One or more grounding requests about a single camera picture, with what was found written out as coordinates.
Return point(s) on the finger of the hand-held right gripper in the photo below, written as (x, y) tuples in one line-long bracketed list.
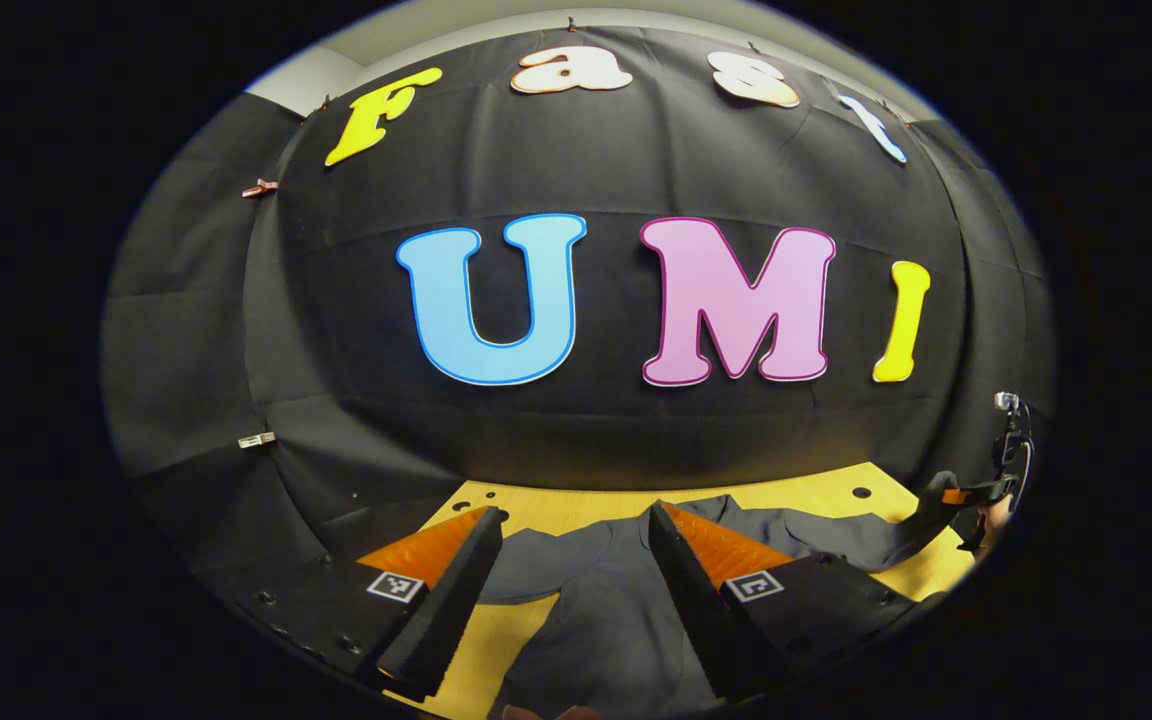
[(986, 491)]

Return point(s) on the grey collared shirt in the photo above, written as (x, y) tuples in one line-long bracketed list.
[(606, 630)]

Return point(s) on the copper metal clip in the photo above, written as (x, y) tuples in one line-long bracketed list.
[(258, 188)]

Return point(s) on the white metal clip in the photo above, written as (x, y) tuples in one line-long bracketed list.
[(256, 440)]

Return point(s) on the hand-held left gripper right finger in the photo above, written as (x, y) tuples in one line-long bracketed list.
[(696, 620)]

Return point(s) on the black backdrop cloth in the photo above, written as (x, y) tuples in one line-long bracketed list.
[(616, 440)]

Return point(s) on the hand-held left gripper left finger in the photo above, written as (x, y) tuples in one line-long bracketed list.
[(451, 600)]

